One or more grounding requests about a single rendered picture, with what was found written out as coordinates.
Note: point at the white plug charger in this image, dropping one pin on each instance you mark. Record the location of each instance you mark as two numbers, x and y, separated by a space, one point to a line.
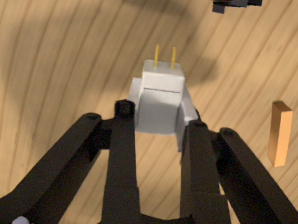
160 96

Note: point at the small orange rectangular block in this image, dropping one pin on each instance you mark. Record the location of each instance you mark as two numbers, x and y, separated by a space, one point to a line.
279 133

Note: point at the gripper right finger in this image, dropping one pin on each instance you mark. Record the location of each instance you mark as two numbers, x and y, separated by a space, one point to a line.
252 192

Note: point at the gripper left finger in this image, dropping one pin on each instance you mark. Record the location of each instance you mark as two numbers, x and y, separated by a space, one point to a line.
46 191

